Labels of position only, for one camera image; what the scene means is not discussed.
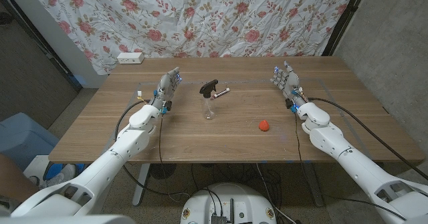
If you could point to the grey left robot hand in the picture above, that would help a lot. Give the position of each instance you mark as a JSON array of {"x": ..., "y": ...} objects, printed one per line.
[{"x": 165, "y": 90}]

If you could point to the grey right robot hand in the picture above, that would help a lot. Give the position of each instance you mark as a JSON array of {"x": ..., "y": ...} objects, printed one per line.
[{"x": 291, "y": 83}]

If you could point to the clear plastic spray bottle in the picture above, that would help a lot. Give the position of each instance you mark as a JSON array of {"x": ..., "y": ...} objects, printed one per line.
[{"x": 209, "y": 112}]

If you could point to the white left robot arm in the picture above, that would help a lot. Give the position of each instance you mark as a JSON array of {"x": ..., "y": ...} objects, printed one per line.
[{"x": 110, "y": 164}]

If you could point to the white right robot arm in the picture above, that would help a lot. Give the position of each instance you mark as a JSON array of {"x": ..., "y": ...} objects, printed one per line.
[{"x": 354, "y": 164}]

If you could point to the small red ball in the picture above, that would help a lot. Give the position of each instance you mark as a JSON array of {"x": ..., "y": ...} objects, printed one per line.
[{"x": 263, "y": 125}]

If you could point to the white power strip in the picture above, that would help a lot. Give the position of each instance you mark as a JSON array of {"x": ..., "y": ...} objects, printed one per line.
[{"x": 130, "y": 58}]

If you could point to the white and maroon marker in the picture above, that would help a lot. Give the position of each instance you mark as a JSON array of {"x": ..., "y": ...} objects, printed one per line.
[{"x": 222, "y": 92}]

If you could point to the floral print backdrop cloth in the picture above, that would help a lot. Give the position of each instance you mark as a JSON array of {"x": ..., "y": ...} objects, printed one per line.
[{"x": 167, "y": 16}]

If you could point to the black round disc under table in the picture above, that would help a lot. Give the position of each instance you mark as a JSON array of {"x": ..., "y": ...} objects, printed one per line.
[{"x": 162, "y": 171}]

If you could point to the white table leg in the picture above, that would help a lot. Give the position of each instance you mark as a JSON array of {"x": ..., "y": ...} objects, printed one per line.
[{"x": 138, "y": 190}]

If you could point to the grey table leg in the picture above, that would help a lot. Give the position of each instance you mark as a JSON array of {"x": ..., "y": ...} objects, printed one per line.
[{"x": 314, "y": 187}]

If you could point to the white robot torso base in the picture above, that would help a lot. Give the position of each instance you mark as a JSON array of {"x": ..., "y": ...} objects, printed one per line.
[{"x": 197, "y": 200}]

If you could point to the grey sneaker shoe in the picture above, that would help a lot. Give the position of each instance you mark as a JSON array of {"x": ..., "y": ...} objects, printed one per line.
[{"x": 61, "y": 178}]

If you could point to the blue and black foot pedal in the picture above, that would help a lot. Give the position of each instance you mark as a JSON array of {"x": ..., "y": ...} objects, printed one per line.
[{"x": 51, "y": 174}]

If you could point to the white floor board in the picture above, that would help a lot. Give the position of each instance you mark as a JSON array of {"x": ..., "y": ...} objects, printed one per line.
[{"x": 38, "y": 167}]

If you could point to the blue plastic bin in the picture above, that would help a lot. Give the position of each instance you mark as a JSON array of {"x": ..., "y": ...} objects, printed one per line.
[{"x": 20, "y": 137}]

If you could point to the white robot chest cover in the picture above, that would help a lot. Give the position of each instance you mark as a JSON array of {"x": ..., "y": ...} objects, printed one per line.
[{"x": 67, "y": 220}]

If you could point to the person's bare leg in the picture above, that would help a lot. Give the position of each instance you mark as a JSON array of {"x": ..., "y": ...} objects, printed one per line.
[{"x": 13, "y": 180}]

